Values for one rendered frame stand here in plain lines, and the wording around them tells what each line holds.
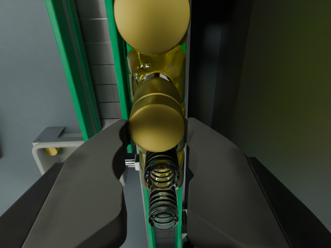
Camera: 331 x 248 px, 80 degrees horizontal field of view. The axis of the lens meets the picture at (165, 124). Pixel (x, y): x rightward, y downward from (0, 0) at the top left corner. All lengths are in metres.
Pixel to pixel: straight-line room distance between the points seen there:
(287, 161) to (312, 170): 0.03
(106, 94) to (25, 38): 0.26
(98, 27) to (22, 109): 0.38
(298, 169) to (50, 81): 0.56
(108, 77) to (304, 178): 0.34
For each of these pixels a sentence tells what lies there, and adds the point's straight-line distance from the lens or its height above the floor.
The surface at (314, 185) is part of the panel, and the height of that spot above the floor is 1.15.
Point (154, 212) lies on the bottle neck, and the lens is 0.20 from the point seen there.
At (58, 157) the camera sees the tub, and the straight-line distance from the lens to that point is 0.70.
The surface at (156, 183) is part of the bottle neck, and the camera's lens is 0.17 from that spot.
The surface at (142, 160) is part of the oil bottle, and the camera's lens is 0.24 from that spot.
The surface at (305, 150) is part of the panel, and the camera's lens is 0.20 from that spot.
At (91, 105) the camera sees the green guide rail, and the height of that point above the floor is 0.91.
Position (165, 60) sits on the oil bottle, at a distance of 0.18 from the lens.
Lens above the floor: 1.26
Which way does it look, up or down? 60 degrees down
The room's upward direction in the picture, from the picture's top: 176 degrees clockwise
